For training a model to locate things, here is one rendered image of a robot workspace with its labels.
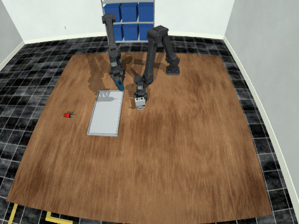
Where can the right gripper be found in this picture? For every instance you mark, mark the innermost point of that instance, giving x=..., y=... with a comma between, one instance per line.
x=119, y=73

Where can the dark grey cylinder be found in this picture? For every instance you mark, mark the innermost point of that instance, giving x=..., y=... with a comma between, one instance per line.
x=140, y=107

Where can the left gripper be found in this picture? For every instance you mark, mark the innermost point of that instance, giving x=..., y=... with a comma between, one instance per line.
x=140, y=94

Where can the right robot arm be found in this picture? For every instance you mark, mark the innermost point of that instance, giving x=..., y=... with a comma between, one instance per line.
x=114, y=54

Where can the white rimmed tray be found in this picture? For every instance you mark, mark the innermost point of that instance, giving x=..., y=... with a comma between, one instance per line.
x=105, y=117

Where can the blue electric screwdriver barrel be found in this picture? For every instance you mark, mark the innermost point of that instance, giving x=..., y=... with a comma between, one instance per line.
x=119, y=84

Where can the grey l-shaped bracket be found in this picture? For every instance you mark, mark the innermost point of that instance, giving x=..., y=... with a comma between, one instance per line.
x=140, y=101

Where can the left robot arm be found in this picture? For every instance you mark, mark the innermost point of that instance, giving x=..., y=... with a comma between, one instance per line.
x=157, y=35

